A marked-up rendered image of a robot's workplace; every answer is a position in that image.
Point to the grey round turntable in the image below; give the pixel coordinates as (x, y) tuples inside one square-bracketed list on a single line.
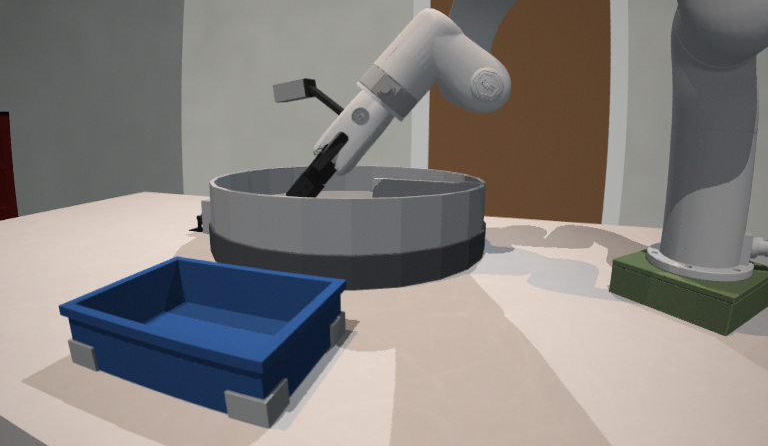
[(373, 232)]

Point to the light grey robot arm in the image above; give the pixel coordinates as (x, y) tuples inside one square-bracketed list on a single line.
[(715, 89)]

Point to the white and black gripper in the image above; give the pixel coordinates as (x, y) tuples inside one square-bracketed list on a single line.
[(347, 127)]

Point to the blue crate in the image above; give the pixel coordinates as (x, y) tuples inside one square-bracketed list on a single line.
[(240, 307)]

